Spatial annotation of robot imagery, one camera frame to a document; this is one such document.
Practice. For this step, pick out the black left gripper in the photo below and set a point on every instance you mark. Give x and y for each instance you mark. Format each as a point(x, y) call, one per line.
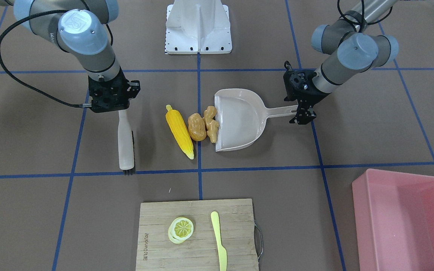
point(312, 96)

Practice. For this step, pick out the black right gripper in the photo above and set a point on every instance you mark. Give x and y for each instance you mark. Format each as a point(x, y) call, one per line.
point(134, 87)

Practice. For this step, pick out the beige hand brush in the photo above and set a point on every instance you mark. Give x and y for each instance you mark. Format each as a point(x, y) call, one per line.
point(125, 144)

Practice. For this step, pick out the beige plastic dustpan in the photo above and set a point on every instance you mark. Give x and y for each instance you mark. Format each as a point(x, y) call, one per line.
point(242, 117)

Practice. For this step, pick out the yellow toy corn cob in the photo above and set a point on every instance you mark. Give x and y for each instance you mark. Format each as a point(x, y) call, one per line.
point(180, 132)

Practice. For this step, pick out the brown toy potato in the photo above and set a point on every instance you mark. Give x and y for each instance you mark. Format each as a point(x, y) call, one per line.
point(197, 127)

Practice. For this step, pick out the tan toy ginger root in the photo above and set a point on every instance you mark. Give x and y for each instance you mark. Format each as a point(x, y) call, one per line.
point(212, 125)

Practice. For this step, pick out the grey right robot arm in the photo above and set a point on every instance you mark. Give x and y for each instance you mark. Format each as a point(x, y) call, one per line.
point(79, 27)

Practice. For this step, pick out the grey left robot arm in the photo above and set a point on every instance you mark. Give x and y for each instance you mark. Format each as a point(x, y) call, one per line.
point(350, 51)

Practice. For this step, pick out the pink plastic bin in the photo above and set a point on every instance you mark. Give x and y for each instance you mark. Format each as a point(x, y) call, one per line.
point(394, 218)

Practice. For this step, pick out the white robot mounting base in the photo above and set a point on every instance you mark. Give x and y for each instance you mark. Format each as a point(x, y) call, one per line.
point(198, 27)

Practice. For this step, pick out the yellow plastic knife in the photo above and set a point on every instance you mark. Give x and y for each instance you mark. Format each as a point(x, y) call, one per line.
point(222, 252)

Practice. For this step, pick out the yellow lemon slice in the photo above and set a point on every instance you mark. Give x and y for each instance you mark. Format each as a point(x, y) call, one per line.
point(180, 230)

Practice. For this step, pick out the wooden cutting board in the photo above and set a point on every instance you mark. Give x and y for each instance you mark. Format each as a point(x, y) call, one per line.
point(199, 252)

